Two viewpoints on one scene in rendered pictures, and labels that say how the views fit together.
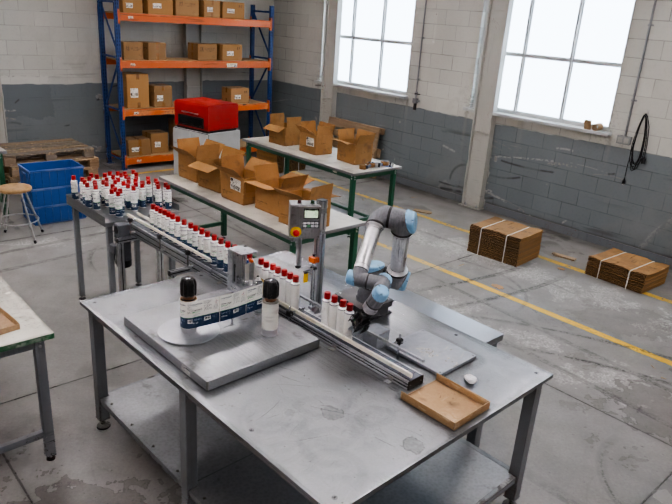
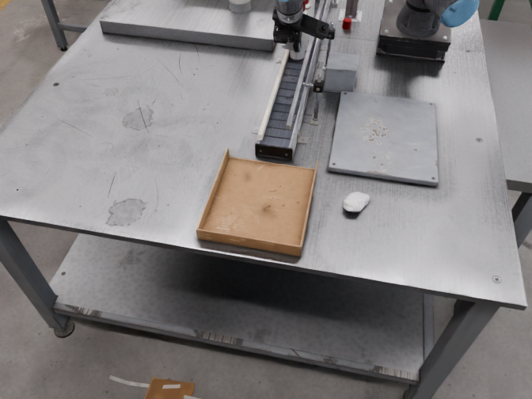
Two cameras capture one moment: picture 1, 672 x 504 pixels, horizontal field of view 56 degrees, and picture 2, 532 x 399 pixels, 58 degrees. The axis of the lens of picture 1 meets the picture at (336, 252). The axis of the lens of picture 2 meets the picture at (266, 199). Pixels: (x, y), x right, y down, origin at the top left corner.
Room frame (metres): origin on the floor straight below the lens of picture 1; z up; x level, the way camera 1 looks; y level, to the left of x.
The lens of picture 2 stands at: (2.00, -1.23, 1.80)
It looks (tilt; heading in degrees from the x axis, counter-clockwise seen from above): 49 degrees down; 56
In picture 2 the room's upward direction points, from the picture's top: straight up
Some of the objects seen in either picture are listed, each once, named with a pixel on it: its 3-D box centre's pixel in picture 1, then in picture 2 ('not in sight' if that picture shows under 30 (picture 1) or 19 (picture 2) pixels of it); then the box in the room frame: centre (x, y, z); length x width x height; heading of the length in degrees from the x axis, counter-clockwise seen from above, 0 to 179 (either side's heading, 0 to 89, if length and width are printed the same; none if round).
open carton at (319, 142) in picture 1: (314, 137); not in sight; (8.00, 0.37, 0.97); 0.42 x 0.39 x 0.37; 131
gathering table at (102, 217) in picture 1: (125, 253); not in sight; (4.91, 1.75, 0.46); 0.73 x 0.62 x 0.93; 45
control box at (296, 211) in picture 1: (304, 219); not in sight; (3.30, 0.18, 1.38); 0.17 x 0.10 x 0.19; 100
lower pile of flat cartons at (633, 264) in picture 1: (626, 269); not in sight; (6.33, -3.09, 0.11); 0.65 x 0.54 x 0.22; 40
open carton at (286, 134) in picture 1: (285, 129); not in sight; (8.46, 0.79, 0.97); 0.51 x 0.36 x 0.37; 137
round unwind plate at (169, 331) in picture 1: (189, 330); not in sight; (2.86, 0.72, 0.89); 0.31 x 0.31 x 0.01
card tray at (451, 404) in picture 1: (445, 400); (260, 197); (2.45, -0.53, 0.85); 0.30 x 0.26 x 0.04; 45
